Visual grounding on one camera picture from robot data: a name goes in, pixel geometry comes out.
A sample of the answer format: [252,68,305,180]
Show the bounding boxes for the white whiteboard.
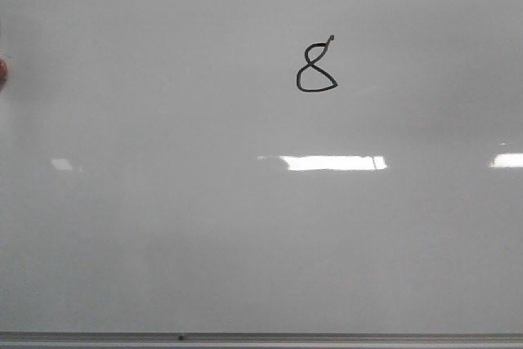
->
[1,0,522,333]

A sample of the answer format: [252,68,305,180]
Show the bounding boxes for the red rubber piece on marker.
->
[0,59,8,91]

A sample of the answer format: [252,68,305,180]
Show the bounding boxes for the aluminium whiteboard bottom frame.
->
[1,332,522,348]

